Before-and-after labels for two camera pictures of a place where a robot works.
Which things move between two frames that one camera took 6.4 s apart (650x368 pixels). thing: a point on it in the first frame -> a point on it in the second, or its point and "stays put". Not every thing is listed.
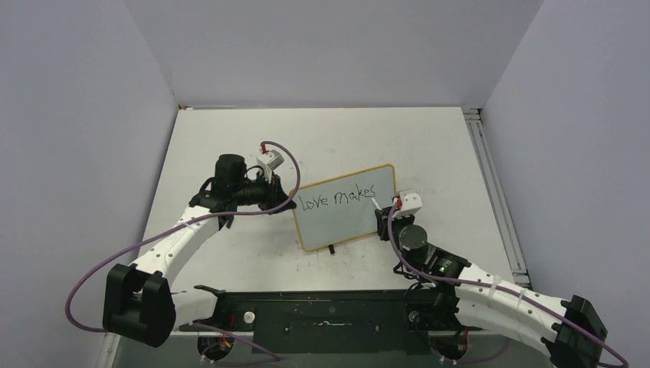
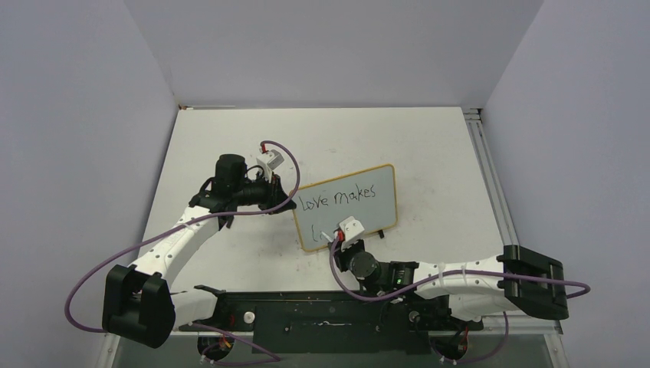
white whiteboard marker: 375,203 -> 328,238
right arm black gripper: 383,226 -> 341,254
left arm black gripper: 274,195 stays put
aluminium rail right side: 497,196 stays put
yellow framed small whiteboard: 341,209 stays put
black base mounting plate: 335,321 stays put
